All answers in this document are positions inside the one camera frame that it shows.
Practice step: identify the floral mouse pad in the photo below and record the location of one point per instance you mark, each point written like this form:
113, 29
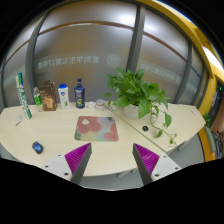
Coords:
93, 128

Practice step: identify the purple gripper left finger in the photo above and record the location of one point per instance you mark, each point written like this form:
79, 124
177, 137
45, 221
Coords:
71, 166

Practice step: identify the green white tall box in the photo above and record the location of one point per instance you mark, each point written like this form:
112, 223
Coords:
22, 96

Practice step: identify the black round cable grommet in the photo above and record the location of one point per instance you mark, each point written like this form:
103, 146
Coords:
145, 128

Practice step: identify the blue pump bottle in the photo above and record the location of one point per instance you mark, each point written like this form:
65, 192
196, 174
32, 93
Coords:
79, 91

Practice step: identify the white lotion bottle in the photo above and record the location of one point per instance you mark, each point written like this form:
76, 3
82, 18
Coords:
63, 96

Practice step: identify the small green bottle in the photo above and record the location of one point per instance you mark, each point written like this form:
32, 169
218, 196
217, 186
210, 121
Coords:
37, 99

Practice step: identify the crumpled white wrapper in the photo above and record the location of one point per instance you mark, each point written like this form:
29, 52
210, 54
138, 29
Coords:
91, 105

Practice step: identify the blue computer mouse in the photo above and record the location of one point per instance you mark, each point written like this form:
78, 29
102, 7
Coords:
38, 148

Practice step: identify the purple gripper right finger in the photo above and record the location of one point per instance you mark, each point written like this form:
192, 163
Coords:
151, 166

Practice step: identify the green potted plant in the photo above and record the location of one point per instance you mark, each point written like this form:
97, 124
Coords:
128, 89

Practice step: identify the small white jar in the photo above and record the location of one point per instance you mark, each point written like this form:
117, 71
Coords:
100, 104

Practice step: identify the brown paper box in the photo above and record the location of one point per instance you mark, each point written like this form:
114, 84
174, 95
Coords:
48, 95

